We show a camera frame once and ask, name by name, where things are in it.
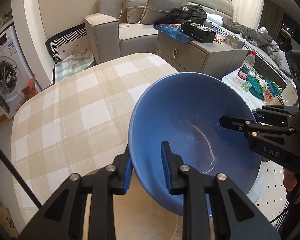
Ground blue bowl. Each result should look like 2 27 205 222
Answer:
128 72 261 215

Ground cream plate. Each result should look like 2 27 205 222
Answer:
82 169 186 240

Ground person right hand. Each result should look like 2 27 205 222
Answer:
283 168 298 192

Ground teal container lid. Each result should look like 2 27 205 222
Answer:
246 75 264 101

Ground white marble side table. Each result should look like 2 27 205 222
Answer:
222 69 286 221

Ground plastic water bottle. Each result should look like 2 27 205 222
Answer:
237 51 256 83

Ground beige checked tablecloth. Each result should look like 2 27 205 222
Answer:
11 53 177 204

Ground grey drawer cabinet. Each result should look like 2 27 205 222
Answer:
157 32 249 79

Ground tissue box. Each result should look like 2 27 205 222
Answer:
224 35 244 49

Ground black storage box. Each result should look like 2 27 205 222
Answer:
180 22 216 43

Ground black jacket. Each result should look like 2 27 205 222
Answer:
154 5 207 25

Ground cardboard box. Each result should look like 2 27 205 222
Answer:
0 206 19 239

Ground grey sofa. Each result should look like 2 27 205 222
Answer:
84 0 158 64

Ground black patterned chair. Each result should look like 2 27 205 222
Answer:
45 23 90 62

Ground grey cushion right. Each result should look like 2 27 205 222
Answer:
139 0 184 25

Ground grey cushion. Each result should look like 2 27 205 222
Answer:
126 0 148 24
139 0 184 25

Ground white washing machine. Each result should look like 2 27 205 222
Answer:
0 25 33 119

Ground grey cushion left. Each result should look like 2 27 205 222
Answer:
126 0 148 24

